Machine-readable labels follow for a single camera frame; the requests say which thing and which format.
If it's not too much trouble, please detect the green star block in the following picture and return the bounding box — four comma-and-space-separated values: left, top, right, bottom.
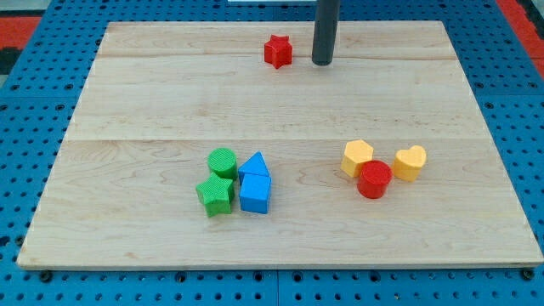
195, 173, 235, 218

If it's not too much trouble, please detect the red star block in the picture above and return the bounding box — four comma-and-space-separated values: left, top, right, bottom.
263, 35, 292, 69

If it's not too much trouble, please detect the blue triangle block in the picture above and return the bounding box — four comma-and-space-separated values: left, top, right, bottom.
238, 151, 270, 184

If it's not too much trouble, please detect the blue cube block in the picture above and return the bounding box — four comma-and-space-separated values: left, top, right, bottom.
239, 173, 272, 214

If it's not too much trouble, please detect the green cylinder block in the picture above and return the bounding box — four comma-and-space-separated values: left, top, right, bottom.
207, 148, 238, 180

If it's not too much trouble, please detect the light wooden board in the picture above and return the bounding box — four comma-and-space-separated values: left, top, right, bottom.
17, 21, 543, 270

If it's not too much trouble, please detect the yellow hexagon block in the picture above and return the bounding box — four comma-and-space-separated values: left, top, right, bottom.
340, 139, 374, 178

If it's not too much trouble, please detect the red cylinder block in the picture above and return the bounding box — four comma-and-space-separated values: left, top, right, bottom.
357, 160, 393, 199

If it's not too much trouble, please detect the yellow heart block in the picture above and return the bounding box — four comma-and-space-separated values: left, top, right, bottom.
391, 145, 427, 182

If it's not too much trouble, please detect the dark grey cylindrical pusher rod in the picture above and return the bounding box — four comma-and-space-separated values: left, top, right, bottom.
311, 0, 341, 66

